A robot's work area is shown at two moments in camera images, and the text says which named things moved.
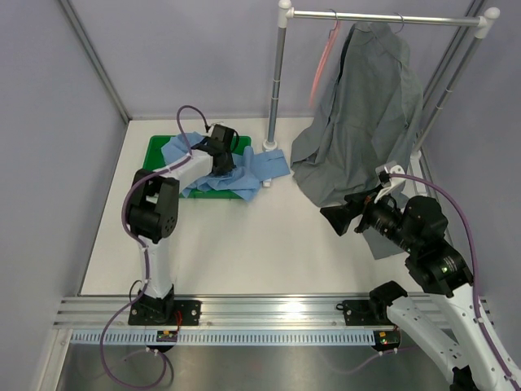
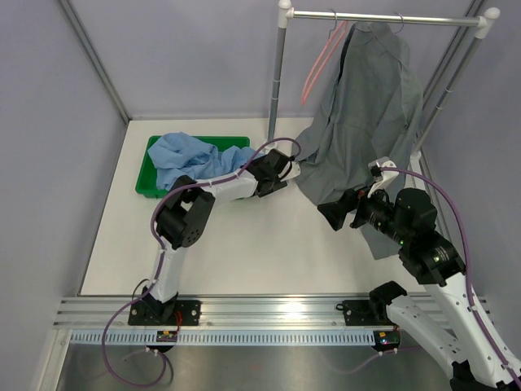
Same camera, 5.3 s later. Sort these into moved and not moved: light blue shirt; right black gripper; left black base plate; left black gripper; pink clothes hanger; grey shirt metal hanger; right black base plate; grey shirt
Moved: pink clothes hanger; light blue shirt; left black gripper
Not moved: left black base plate; right black base plate; grey shirt metal hanger; right black gripper; grey shirt
